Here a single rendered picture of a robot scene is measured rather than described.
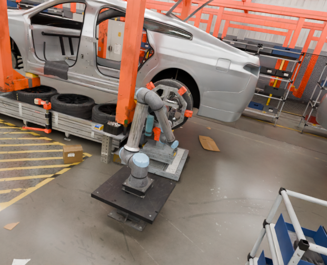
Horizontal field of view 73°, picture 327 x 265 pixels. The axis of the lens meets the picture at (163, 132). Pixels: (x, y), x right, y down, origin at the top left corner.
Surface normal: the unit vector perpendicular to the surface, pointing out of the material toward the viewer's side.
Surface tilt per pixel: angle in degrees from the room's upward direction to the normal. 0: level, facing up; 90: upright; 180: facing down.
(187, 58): 90
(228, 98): 90
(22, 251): 0
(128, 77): 90
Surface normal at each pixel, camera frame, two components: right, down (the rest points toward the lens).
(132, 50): -0.26, 0.33
